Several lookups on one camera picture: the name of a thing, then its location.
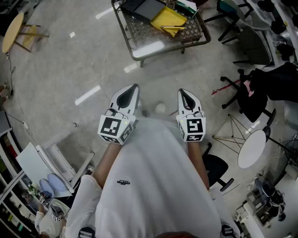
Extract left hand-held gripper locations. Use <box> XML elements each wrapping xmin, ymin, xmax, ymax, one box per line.
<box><xmin>97</xmin><ymin>83</ymin><xmax>140</xmax><ymax>145</ymax></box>

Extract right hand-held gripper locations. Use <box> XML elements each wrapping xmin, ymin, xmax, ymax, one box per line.
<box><xmin>176</xmin><ymin>88</ymin><xmax>207</xmax><ymax>143</ymax></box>

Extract yellow envelope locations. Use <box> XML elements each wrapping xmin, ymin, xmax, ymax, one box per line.
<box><xmin>150</xmin><ymin>6</ymin><xmax>188</xmax><ymax>38</ymax></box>

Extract person's left forearm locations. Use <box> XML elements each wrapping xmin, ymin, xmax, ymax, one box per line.
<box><xmin>93</xmin><ymin>138</ymin><xmax>126</xmax><ymax>189</ymax></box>

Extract person's right forearm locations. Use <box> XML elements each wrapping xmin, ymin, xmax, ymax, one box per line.
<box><xmin>187</xmin><ymin>141</ymin><xmax>210</xmax><ymax>190</ymax></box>

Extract black office chair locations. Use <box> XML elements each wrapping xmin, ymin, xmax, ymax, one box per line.
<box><xmin>220</xmin><ymin>68</ymin><xmax>277</xmax><ymax>124</ymax></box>

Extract black swivel chair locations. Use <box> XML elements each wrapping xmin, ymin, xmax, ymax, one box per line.
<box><xmin>201</xmin><ymin>143</ymin><xmax>235</xmax><ymax>192</ymax></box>

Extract white round table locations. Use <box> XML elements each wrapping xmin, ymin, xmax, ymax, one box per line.
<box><xmin>237</xmin><ymin>129</ymin><xmax>266</xmax><ymax>169</ymax></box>

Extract person's white shirt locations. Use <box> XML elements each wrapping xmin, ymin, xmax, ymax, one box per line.
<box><xmin>64</xmin><ymin>116</ymin><xmax>242</xmax><ymax>238</ymax></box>

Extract grey chair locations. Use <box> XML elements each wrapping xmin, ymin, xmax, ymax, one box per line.
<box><xmin>232</xmin><ymin>25</ymin><xmax>273</xmax><ymax>66</ymax></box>

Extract dark grey flat panel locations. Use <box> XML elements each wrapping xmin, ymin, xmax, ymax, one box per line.
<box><xmin>120</xmin><ymin>0</ymin><xmax>167</xmax><ymax>24</ymax></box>

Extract green folder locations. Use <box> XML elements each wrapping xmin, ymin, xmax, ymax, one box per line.
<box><xmin>174</xmin><ymin>0</ymin><xmax>199</xmax><ymax>15</ymax></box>

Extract light blue cushions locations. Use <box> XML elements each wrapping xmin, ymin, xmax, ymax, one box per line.
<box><xmin>39</xmin><ymin>173</ymin><xmax>67</xmax><ymax>196</ymax></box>

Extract black standing fan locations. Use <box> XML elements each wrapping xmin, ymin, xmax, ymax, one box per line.
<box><xmin>265</xmin><ymin>136</ymin><xmax>298</xmax><ymax>167</ymax></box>

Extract row of black backpacks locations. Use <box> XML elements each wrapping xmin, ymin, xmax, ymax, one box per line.
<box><xmin>257</xmin><ymin>0</ymin><xmax>298</xmax><ymax>63</ymax></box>

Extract grey workbench equipment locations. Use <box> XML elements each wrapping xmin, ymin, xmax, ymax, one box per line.
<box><xmin>234</xmin><ymin>176</ymin><xmax>287</xmax><ymax>230</ymax></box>

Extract gold wire frame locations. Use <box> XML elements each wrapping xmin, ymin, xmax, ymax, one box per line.
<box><xmin>212</xmin><ymin>113</ymin><xmax>248</xmax><ymax>154</ymax></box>

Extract black frame teal seat chair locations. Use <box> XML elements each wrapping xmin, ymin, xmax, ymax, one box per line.
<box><xmin>204</xmin><ymin>0</ymin><xmax>254</xmax><ymax>45</ymax></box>

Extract black floor cable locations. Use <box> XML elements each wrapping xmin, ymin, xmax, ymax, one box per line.
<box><xmin>6</xmin><ymin>52</ymin><xmax>16</xmax><ymax>97</ymax></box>

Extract black shoulder strap buckle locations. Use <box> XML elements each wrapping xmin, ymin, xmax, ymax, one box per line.
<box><xmin>78</xmin><ymin>227</ymin><xmax>96</xmax><ymax>238</ymax></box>
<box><xmin>221</xmin><ymin>224</ymin><xmax>235</xmax><ymax>238</ymax></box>

